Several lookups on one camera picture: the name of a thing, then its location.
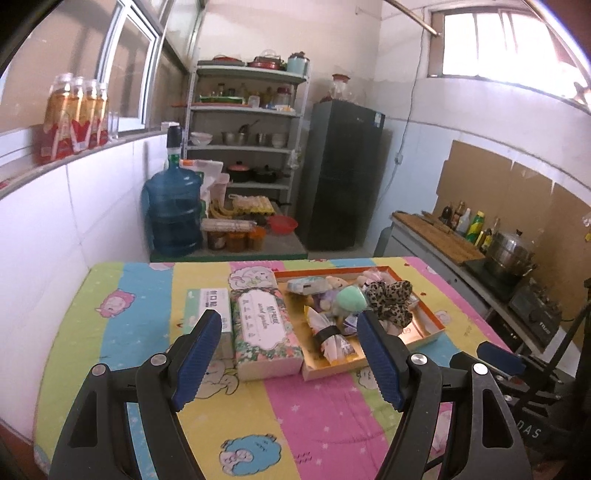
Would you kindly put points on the row of condiment bottles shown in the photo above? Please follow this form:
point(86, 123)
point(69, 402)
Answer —
point(471, 226)

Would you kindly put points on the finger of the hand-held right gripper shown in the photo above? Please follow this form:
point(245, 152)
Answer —
point(503, 357)
point(464, 361)

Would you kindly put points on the blue water jug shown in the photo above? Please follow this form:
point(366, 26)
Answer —
point(173, 217)

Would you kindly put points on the small white box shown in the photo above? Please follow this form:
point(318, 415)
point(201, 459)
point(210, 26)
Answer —
point(169, 125)

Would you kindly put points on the aluminium frame window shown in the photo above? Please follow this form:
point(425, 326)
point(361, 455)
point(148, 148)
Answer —
point(129, 60)

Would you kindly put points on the steel bowl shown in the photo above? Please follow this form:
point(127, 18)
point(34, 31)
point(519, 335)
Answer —
point(279, 141)

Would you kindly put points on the black tripod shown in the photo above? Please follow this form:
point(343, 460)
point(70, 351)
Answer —
point(568, 364)

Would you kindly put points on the small high window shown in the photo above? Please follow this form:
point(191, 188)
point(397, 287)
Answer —
point(489, 41)

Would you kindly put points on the green round sponge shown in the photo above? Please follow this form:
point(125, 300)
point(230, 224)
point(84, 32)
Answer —
point(364, 301)

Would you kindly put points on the glass sauce jar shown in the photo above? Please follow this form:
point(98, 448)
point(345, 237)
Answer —
point(235, 242)
point(256, 239)
point(215, 241)

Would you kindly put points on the floral tissue box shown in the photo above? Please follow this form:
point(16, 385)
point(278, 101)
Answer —
point(265, 327)

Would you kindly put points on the glass jar red lid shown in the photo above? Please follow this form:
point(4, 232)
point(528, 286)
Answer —
point(340, 88)

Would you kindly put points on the red pan glass lid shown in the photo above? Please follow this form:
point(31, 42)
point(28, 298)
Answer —
point(266, 61)

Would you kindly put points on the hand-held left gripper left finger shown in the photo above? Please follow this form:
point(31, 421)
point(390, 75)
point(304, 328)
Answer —
point(198, 360)

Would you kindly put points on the red bowl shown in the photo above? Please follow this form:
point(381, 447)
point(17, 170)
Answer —
point(282, 225)

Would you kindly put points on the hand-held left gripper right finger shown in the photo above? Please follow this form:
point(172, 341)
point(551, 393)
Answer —
point(381, 364)

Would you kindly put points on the pink white bag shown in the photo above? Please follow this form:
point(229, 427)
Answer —
point(220, 188)

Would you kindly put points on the white green carton box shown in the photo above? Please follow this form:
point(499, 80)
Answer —
point(207, 314)

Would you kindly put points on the green white flour bag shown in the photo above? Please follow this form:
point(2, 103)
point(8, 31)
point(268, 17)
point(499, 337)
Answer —
point(198, 180)

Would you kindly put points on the orange gold box tray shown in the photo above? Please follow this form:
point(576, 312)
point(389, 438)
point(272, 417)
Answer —
point(415, 330)

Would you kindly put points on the green shelf tray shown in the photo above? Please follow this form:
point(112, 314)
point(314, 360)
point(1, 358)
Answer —
point(221, 98)

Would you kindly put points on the small grey appliance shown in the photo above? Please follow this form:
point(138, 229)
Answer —
point(542, 304)

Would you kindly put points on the red lidded pot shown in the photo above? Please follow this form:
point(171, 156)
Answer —
point(239, 173)

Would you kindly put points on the banded snack packet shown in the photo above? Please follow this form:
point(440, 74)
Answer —
point(332, 339)

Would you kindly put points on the steel pot with ladle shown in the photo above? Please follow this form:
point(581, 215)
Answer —
point(230, 137)

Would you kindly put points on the red lid plastic jar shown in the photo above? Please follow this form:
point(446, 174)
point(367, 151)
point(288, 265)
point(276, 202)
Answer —
point(284, 96)

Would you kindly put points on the leopard print cloth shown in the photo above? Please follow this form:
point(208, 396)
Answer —
point(392, 304)

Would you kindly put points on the white ceramic bowl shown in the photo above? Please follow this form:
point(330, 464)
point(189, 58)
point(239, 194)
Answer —
point(202, 138)

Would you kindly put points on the grey metal shelf rack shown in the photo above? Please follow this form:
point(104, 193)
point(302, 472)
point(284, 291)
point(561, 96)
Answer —
point(249, 110)

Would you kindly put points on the orange drink bottle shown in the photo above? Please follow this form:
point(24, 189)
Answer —
point(80, 117)
point(104, 114)
point(57, 124)
point(93, 115)

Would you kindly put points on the black wok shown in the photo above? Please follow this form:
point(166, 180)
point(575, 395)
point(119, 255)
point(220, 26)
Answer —
point(268, 175)

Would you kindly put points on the metal rod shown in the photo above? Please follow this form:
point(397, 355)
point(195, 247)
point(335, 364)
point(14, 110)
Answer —
point(415, 17)

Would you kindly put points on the teal enamel pot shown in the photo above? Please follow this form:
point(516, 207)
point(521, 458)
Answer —
point(298, 64)

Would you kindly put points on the dark refrigerator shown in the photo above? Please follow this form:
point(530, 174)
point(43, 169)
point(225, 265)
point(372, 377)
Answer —
point(341, 175)

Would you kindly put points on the red flat tray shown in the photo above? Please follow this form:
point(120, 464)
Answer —
point(228, 58)

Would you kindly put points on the black induction cooker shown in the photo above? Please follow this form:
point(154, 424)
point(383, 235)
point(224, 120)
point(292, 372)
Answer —
point(489, 277)

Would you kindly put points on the beige teddy bear plush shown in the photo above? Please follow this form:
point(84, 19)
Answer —
point(336, 290)

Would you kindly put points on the grey counter cabinet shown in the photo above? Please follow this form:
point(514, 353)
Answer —
point(415, 240)

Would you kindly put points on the cardboard wall sheet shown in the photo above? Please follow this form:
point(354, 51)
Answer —
point(508, 189)

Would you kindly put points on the bunch of bananas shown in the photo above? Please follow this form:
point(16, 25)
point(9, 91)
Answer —
point(220, 211)

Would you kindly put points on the small steel cup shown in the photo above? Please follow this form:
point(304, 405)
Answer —
point(263, 139)

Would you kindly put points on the black water pump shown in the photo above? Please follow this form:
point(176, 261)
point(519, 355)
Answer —
point(174, 138)

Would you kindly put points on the steel steamer pot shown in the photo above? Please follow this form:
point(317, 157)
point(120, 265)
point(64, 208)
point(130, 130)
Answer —
point(510, 256)

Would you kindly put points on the wooden cutting board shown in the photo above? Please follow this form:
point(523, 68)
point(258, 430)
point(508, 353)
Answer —
point(438, 237)

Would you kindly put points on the egg tray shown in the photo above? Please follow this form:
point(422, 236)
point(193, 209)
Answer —
point(251, 205)

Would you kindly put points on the noodle pack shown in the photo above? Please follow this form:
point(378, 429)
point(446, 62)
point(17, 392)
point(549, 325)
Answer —
point(228, 225)

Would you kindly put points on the colourful cartoon printed blanket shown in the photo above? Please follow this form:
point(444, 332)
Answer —
point(300, 415)

